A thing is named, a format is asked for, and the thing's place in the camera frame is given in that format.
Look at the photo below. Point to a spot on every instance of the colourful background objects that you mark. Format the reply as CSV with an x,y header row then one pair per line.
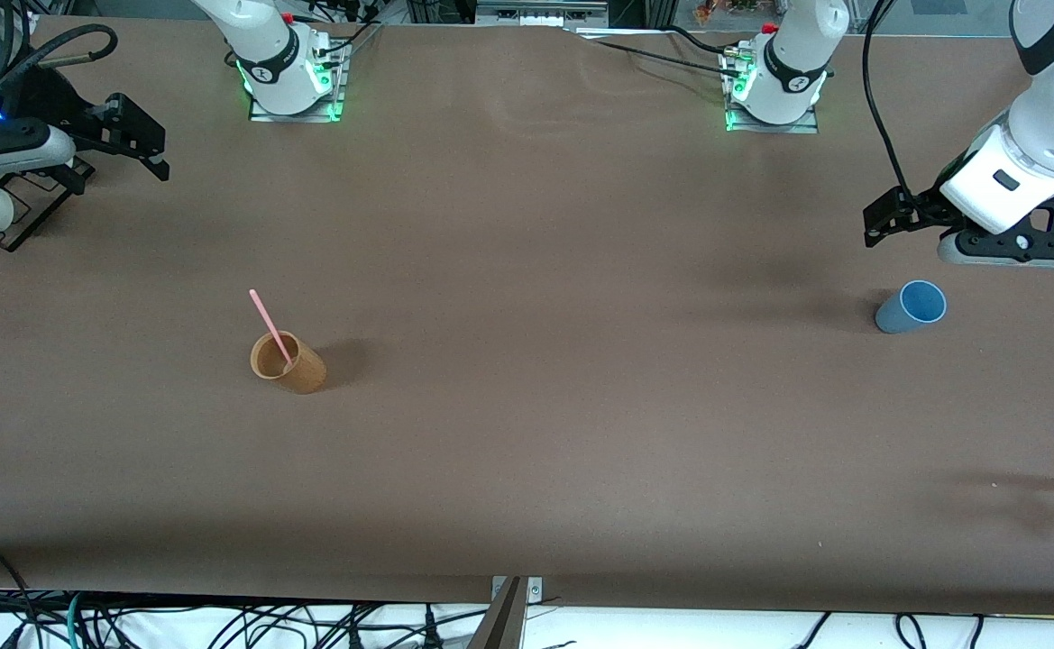
x,y
716,11

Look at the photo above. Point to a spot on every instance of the aluminium profile post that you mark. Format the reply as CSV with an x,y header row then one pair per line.
x,y
657,11

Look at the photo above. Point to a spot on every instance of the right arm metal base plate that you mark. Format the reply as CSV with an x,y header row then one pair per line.
x,y
339,90

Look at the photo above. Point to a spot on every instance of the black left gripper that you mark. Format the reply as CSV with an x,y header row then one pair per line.
x,y
925,214

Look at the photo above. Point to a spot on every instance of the blue cup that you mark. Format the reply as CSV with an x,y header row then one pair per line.
x,y
896,315

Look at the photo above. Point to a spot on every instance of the brown wooden cup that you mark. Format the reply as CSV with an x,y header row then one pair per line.
x,y
310,374

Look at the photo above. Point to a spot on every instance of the black background box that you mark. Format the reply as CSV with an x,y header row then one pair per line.
x,y
441,11

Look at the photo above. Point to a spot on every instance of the pink chopstick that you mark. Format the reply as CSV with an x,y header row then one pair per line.
x,y
265,315

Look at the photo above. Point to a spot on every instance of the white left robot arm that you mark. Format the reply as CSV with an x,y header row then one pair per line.
x,y
788,63

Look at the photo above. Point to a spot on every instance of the grey background device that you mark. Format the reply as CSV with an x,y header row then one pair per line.
x,y
536,13

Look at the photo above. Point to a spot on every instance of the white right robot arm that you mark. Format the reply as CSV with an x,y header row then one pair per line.
x,y
274,72

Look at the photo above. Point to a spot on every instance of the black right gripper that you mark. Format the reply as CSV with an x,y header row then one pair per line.
x,y
56,101

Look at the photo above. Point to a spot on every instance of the metal table edge bracket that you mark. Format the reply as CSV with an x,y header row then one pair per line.
x,y
534,590

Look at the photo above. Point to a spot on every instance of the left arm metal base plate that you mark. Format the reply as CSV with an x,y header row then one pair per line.
x,y
811,129

